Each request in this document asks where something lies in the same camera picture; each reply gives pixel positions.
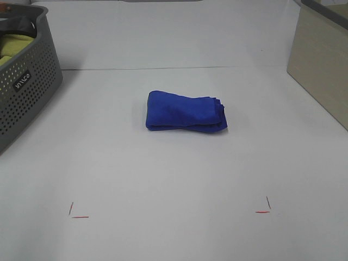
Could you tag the grey perforated laundry basket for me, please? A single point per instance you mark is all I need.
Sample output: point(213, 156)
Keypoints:
point(30, 78)

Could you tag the yellow-green towel in basket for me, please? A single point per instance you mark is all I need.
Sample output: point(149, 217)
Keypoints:
point(12, 44)

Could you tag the blue towel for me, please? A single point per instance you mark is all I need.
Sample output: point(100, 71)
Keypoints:
point(166, 111)

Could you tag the beige storage box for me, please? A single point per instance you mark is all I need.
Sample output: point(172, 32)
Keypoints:
point(318, 57)

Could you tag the red corner mark left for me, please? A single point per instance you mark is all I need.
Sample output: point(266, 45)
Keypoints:
point(75, 215)

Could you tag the black cloth in basket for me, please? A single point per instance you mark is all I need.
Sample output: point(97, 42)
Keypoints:
point(19, 25)

